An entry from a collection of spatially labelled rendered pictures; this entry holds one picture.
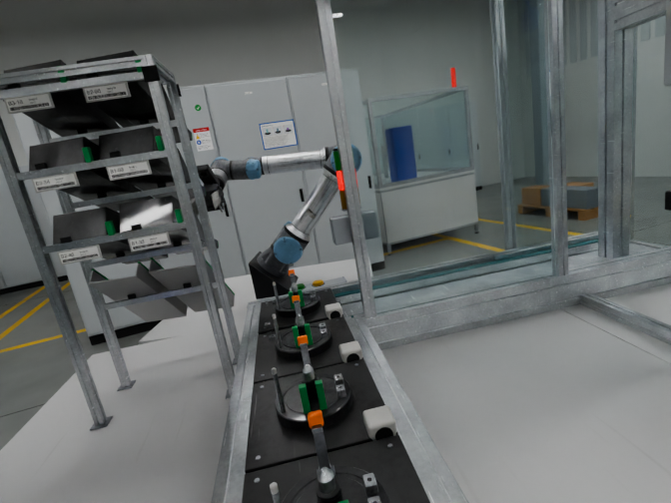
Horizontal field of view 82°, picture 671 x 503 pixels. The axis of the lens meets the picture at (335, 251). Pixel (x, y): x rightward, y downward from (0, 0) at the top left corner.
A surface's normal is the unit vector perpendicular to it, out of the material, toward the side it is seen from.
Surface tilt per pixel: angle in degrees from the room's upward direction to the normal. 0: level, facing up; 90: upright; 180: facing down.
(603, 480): 0
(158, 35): 90
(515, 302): 90
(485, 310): 90
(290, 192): 90
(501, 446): 0
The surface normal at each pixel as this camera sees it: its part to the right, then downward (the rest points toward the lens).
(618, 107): 0.15, 0.21
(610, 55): -0.97, 0.19
